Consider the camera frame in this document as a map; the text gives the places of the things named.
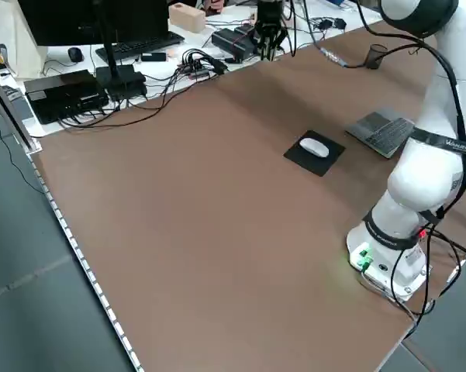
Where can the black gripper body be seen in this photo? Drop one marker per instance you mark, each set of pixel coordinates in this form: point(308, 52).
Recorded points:
point(270, 11)

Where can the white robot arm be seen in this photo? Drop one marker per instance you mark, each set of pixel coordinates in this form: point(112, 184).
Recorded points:
point(418, 182)

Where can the black mesh pen holder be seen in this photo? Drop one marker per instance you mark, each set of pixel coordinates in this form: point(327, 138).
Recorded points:
point(376, 58)

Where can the black power brick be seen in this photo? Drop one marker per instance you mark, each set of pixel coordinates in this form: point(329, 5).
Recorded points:
point(246, 30)
point(232, 42)

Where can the light wooden block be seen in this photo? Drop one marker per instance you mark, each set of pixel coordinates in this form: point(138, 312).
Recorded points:
point(186, 17)

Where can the black keyboard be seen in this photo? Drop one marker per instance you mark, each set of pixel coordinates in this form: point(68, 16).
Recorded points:
point(155, 40)

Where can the small black phone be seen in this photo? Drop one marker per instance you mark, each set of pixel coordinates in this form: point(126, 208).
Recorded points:
point(153, 57)

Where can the white computer mouse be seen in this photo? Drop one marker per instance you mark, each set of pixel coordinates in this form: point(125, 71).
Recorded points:
point(314, 147)

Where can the black mouse pad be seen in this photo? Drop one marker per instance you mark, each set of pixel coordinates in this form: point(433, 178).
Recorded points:
point(314, 162)

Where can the grey open laptop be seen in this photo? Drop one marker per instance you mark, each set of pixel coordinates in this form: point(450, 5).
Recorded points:
point(380, 133)

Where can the black pole stand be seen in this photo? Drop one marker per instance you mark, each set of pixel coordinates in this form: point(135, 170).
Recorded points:
point(120, 81)

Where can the black computer mouse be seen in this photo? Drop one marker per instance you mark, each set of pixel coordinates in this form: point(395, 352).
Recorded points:
point(75, 54)

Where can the black computer monitor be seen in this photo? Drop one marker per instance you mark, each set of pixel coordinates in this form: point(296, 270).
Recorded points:
point(62, 19)

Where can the flat black device box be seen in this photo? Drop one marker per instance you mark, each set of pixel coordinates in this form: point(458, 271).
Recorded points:
point(62, 97)

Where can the white table edge strip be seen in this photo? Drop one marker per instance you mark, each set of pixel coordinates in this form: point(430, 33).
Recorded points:
point(81, 255)

